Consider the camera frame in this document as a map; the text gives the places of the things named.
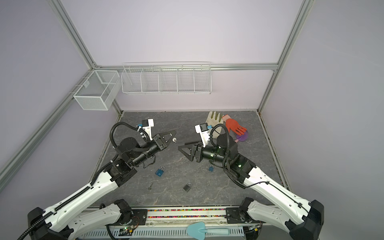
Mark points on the white mesh box basket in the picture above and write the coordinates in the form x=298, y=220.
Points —
x=99, y=90

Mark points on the white slotted cable duct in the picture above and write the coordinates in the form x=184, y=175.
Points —
x=178, y=233

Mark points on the dark grey padlock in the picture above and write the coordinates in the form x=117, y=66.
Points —
x=187, y=187

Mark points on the beige fabric glove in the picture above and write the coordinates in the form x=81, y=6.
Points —
x=213, y=119

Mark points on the red rubber glove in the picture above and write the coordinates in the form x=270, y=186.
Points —
x=233, y=125

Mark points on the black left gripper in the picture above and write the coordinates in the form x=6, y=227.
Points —
x=160, y=140

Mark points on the white wire shelf basket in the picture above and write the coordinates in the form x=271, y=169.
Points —
x=167, y=78

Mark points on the aluminium frame profile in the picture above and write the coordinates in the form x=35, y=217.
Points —
x=10, y=169

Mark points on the teal garden trowel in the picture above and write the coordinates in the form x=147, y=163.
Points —
x=199, y=231

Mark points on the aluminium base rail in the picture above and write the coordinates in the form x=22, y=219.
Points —
x=163, y=216

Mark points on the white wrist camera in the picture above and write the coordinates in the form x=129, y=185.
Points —
x=147, y=126
x=204, y=131

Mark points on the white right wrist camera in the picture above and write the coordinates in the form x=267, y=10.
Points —
x=204, y=131

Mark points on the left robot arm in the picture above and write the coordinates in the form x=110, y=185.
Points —
x=65, y=221

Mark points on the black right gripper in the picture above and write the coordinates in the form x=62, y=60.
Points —
x=198, y=152

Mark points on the purple pink brush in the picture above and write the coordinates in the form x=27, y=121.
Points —
x=242, y=138

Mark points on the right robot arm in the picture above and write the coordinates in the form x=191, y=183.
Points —
x=300, y=218

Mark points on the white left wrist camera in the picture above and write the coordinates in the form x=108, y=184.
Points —
x=147, y=126

